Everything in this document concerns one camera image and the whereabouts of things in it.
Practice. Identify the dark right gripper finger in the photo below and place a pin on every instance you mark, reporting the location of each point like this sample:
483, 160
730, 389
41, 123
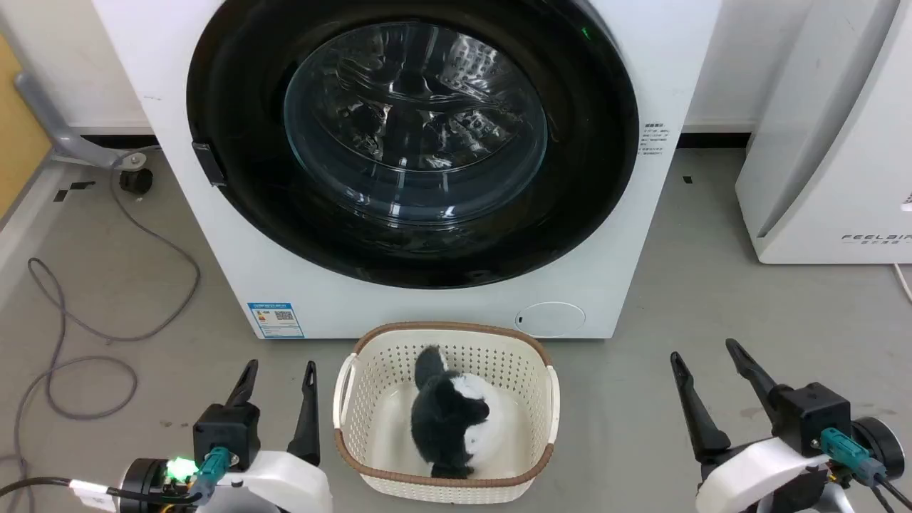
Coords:
754, 377
695, 413

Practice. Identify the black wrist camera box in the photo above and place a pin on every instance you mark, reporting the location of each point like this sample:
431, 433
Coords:
226, 431
812, 417

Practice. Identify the black and white plush toy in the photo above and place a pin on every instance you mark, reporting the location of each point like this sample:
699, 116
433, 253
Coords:
445, 420

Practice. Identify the black round glass washer door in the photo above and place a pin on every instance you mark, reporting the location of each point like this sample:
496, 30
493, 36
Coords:
256, 206

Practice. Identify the small printed text label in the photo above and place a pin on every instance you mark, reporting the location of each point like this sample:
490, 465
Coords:
653, 139

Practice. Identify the round white filter cover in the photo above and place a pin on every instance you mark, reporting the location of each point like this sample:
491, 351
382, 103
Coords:
552, 318

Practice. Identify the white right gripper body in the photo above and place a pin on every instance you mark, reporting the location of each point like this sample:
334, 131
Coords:
748, 474

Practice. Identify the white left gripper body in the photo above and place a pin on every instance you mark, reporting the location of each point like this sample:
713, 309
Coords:
288, 484

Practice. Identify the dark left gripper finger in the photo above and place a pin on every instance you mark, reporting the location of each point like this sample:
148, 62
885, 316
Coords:
244, 388
308, 420

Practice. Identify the cream perforated laundry basket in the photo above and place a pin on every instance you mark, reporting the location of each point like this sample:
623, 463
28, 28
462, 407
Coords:
370, 370

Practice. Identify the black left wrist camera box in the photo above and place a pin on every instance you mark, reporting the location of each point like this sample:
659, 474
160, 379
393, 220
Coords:
226, 431

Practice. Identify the white air purifier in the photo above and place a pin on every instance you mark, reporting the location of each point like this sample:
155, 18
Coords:
833, 142

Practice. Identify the white front-load washing machine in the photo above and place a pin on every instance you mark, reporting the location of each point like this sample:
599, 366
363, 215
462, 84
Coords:
645, 64

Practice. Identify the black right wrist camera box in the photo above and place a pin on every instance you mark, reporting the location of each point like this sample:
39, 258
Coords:
812, 417

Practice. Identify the yellow wooden panel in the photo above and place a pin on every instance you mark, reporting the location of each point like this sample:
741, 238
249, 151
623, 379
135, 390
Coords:
16, 135

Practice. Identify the grey metal stand leg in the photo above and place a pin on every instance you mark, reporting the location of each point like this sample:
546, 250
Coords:
53, 117

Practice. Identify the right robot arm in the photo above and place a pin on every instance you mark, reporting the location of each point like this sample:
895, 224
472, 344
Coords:
878, 442

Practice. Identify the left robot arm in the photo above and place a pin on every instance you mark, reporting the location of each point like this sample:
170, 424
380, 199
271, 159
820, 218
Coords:
142, 484

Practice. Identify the black caster wheel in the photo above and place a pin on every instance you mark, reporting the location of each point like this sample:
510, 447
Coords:
135, 180

